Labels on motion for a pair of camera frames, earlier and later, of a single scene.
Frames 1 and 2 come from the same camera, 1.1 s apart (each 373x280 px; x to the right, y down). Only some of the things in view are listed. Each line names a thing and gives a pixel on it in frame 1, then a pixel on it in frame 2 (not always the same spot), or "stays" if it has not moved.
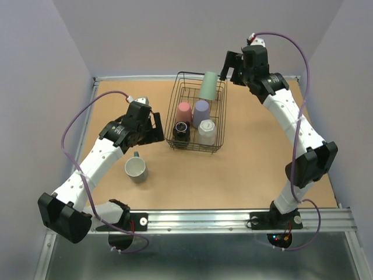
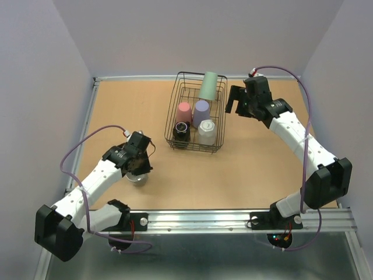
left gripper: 155,135 → 147,168
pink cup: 183,113 stays
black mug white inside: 181,134 stays
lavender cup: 201,112 stays
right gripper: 231,60 → 235,94
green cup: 208,86 stays
